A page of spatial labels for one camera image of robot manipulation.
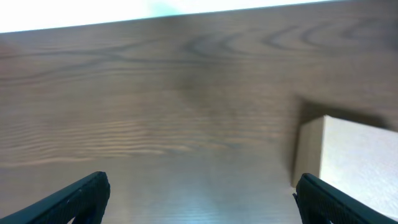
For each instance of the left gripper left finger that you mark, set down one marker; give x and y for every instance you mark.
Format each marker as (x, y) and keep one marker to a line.
(84, 201)

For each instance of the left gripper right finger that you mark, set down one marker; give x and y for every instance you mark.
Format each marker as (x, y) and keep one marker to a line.
(320, 203)

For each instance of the cardboard box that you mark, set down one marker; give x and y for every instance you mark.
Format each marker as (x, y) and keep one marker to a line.
(357, 159)

